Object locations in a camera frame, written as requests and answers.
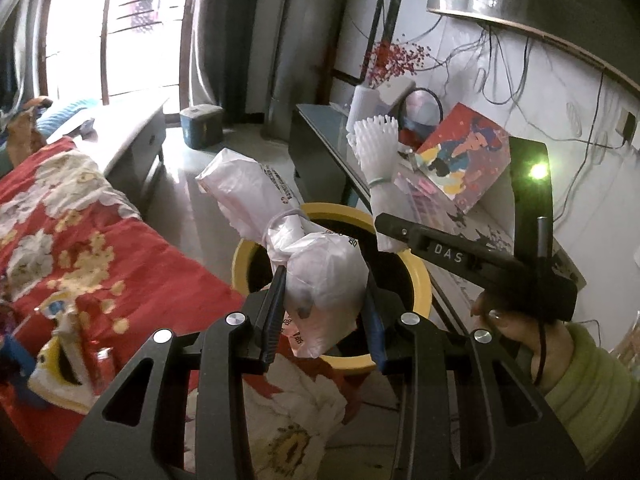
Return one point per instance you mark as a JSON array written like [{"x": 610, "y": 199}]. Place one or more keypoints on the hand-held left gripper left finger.
[{"x": 275, "y": 305}]

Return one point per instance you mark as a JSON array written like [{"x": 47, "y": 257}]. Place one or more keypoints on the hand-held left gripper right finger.
[{"x": 373, "y": 330}]

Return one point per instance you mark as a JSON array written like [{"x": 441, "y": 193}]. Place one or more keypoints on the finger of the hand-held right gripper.
[{"x": 400, "y": 230}]

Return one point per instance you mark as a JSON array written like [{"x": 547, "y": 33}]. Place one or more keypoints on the white plastic bag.
[{"x": 320, "y": 270}]

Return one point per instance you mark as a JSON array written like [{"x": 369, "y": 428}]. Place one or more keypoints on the yellow bin with black liner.
[{"x": 420, "y": 285}]

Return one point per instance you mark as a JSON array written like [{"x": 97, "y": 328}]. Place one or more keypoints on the white bristle brush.
[{"x": 376, "y": 155}]

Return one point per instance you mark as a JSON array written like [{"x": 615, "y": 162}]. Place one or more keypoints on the person's right forearm green sleeve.
[{"x": 590, "y": 385}]

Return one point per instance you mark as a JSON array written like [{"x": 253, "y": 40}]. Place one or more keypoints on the person's right hand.
[{"x": 505, "y": 327}]

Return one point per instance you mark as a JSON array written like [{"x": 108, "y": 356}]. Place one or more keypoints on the colourful cartoon painting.
[{"x": 465, "y": 160}]

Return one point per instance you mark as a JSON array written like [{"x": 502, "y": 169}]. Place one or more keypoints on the black glass-top tv stand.
[{"x": 320, "y": 160}]

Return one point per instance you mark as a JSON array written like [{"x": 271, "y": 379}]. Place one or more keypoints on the round black-rimmed mirror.
[{"x": 425, "y": 110}]

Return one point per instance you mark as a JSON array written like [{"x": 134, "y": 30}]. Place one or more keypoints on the white paper roll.
[{"x": 361, "y": 105}]

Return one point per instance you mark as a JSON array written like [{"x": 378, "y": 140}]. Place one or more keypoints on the red floral blanket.
[{"x": 150, "y": 260}]

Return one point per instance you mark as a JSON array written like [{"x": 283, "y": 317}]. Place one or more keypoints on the red dried flower bunch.
[{"x": 395, "y": 57}]

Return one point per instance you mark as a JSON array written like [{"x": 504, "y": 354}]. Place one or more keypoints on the black power adapter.
[{"x": 628, "y": 126}]

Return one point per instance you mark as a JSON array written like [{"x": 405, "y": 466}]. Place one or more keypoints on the blue storage box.
[{"x": 202, "y": 125}]

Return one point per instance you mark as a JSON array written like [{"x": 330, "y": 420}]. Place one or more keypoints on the grey standing air conditioner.
[{"x": 320, "y": 35}]

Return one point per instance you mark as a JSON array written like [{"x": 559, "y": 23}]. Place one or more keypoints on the white coffee table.
[{"x": 125, "y": 135}]

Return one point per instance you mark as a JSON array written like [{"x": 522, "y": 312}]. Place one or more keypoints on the yellow and white wrapper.
[{"x": 55, "y": 365}]

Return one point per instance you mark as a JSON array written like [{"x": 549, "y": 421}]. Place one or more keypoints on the dark grey curtain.
[{"x": 235, "y": 35}]

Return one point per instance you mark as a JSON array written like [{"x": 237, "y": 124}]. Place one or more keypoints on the brown paper bag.
[{"x": 20, "y": 130}]

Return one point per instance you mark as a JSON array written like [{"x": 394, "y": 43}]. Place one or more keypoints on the wall-mounted television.
[{"x": 550, "y": 0}]

